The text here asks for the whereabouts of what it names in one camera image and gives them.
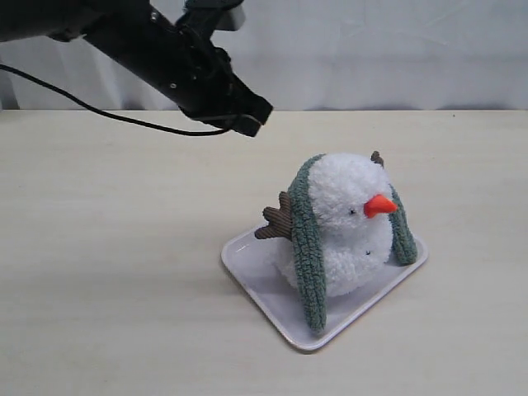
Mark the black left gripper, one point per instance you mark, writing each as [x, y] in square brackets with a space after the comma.
[180, 61]

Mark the green fuzzy scarf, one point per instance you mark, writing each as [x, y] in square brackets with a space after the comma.
[404, 251]

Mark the white plush snowman toy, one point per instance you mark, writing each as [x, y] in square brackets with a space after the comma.
[336, 221]

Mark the white plastic tray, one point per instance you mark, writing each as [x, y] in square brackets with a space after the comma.
[249, 262]

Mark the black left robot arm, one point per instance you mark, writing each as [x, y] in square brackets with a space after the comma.
[110, 26]

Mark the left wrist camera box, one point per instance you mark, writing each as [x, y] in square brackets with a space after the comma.
[223, 15]

